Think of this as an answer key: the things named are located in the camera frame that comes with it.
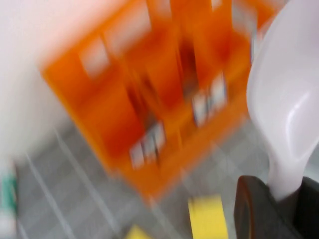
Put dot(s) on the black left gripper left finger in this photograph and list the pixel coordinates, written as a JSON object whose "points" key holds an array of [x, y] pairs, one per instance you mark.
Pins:
{"points": [[259, 216]]}

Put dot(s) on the paper label with spoon character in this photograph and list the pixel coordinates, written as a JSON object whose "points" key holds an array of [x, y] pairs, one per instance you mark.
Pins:
{"points": [[147, 147]]}

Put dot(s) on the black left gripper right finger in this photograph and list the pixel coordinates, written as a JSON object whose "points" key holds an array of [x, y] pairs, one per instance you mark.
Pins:
{"points": [[311, 211]]}

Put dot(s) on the orange plastic cutlery holder crate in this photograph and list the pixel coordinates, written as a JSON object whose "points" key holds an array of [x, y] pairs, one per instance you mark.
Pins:
{"points": [[104, 99]]}

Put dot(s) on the white green glue stick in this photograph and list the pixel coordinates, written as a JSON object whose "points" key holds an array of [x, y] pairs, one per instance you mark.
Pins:
{"points": [[8, 194]]}

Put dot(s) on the grey checkered tablecloth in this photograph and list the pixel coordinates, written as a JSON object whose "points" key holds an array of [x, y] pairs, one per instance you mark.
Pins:
{"points": [[74, 199]]}

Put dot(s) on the yellow foam cube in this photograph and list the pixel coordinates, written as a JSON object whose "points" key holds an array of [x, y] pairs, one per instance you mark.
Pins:
{"points": [[138, 232], [208, 216]]}

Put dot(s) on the pale pink plastic spoon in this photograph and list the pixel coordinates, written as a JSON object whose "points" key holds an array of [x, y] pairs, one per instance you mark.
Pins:
{"points": [[284, 99]]}

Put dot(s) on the paper label with fork character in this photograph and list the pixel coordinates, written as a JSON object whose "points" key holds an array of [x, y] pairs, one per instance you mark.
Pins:
{"points": [[210, 99]]}

